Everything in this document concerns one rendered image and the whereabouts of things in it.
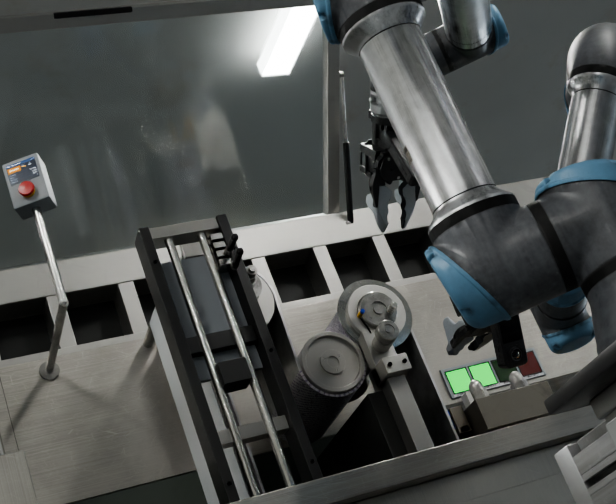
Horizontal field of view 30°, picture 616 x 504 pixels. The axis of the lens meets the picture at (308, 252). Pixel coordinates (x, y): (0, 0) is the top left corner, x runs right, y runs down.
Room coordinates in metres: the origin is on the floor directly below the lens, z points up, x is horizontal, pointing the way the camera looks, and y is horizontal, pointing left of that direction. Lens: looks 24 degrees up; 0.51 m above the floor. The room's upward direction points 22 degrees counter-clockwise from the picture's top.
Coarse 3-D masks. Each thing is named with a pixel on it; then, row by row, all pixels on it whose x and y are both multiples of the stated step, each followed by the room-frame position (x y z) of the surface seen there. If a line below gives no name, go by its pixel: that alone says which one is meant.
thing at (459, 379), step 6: (450, 372) 2.45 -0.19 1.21; (456, 372) 2.45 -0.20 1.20; (462, 372) 2.46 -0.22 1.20; (450, 378) 2.45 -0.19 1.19; (456, 378) 2.45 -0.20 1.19; (462, 378) 2.46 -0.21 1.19; (468, 378) 2.46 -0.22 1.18; (456, 384) 2.45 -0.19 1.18; (462, 384) 2.46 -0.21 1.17; (468, 384) 2.46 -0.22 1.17; (456, 390) 2.45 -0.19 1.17; (462, 390) 2.45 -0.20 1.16
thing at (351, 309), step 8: (360, 288) 2.02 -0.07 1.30; (368, 288) 2.03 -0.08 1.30; (376, 288) 2.04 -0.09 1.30; (384, 288) 2.04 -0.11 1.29; (352, 296) 2.01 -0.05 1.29; (360, 296) 2.02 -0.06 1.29; (392, 296) 2.05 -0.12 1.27; (352, 304) 2.01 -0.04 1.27; (400, 304) 2.05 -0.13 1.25; (352, 312) 2.01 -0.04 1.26; (400, 312) 2.05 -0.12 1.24; (352, 320) 2.00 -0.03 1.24; (360, 320) 2.01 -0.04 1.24; (400, 320) 2.05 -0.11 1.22; (360, 328) 2.01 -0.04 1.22; (400, 328) 2.04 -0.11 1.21; (368, 368) 2.15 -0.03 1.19
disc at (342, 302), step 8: (360, 280) 2.04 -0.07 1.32; (368, 280) 2.04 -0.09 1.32; (376, 280) 2.05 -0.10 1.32; (352, 288) 2.03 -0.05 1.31; (392, 288) 2.06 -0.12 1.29; (344, 296) 2.02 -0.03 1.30; (400, 296) 2.06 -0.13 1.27; (344, 304) 2.01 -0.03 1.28; (344, 312) 2.01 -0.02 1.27; (408, 312) 2.07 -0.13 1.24; (344, 320) 2.01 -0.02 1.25; (408, 320) 2.06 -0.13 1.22; (344, 328) 2.01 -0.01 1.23; (352, 328) 2.01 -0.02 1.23; (408, 328) 2.06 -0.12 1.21; (352, 336) 2.01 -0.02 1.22; (400, 336) 2.05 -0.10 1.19
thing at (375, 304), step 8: (368, 296) 2.01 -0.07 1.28; (376, 296) 2.02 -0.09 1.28; (384, 296) 2.03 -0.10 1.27; (360, 304) 2.00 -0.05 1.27; (368, 304) 2.01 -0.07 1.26; (376, 304) 2.02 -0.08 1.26; (384, 304) 2.03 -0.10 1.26; (368, 312) 2.01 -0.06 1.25; (376, 312) 2.02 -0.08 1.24; (384, 312) 2.03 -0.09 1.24; (368, 320) 2.01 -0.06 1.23; (376, 320) 2.01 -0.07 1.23; (392, 320) 2.03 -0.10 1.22
